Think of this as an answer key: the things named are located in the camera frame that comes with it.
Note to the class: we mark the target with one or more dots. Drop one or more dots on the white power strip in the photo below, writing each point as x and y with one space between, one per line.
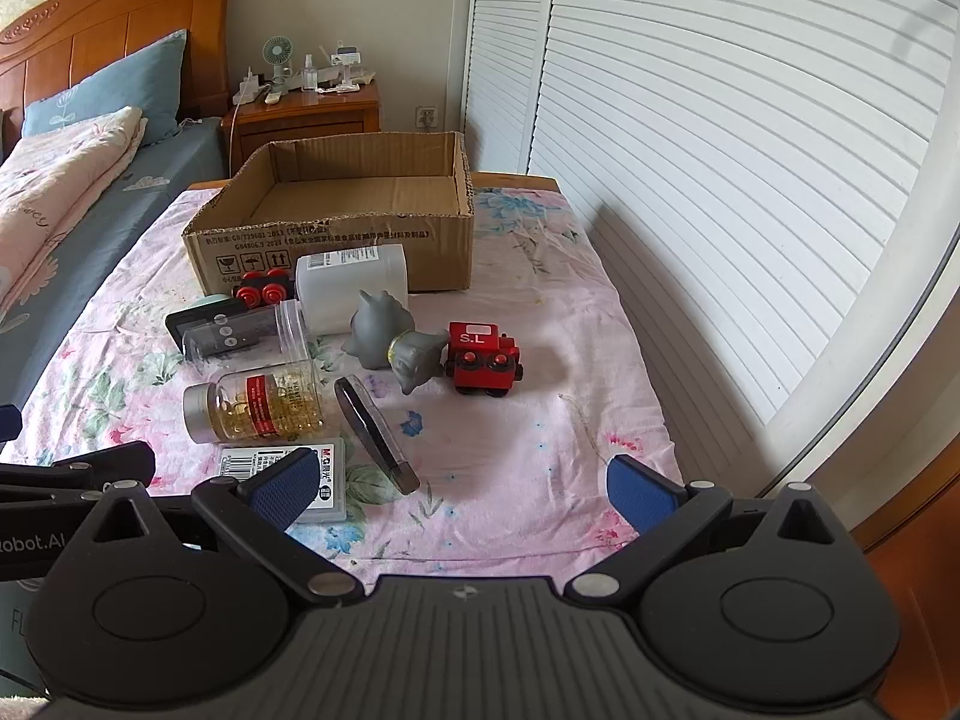
247 88

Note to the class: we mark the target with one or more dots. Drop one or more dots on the blue bed sheet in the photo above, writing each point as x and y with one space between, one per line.
112 225

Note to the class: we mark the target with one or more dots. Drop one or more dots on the clear staples pack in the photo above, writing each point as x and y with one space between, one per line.
330 465

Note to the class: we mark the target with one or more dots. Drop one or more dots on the black rectangular device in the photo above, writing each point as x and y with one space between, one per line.
187 319

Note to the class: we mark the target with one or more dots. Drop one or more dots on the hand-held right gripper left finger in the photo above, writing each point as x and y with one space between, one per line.
285 491

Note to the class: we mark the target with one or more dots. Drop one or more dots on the pink floral cloth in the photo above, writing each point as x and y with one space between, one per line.
525 427

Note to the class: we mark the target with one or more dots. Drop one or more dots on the red toy train engine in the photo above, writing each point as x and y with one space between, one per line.
480 367

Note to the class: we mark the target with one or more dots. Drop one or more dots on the small green desk fan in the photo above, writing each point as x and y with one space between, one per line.
277 52

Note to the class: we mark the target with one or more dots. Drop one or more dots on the clear spray bottle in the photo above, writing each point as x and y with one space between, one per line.
309 73

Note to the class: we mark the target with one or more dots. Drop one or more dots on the grey rubber toy figure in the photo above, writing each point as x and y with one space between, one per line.
375 330

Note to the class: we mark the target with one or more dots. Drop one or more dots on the white louvered closet door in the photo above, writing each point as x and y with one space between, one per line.
502 52
712 127

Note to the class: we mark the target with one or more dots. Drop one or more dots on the red and black toy car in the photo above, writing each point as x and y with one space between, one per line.
262 286

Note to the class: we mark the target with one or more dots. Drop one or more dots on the wooden nightstand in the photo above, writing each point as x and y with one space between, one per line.
315 124

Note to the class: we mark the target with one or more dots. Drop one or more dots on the clear plastic jar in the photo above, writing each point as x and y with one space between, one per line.
289 337

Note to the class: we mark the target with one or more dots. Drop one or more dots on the capsule bottle with silver cap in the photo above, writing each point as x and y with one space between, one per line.
255 405

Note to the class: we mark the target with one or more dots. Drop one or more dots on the brown cardboard box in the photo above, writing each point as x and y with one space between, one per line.
337 232

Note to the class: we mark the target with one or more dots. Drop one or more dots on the wooden bed headboard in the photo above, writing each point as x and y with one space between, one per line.
112 30

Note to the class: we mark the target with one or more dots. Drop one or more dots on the blue pillow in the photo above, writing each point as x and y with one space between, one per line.
112 82

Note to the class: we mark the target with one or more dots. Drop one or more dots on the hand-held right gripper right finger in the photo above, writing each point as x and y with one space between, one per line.
637 495

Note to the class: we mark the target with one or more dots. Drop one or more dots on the white wall outlet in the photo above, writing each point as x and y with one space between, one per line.
426 117

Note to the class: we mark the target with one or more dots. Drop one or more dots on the wooden table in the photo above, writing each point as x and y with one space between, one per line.
517 180

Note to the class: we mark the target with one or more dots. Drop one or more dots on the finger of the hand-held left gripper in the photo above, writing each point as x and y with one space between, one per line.
7 422
90 469

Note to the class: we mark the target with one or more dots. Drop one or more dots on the pink quilt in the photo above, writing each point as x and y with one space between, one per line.
45 180

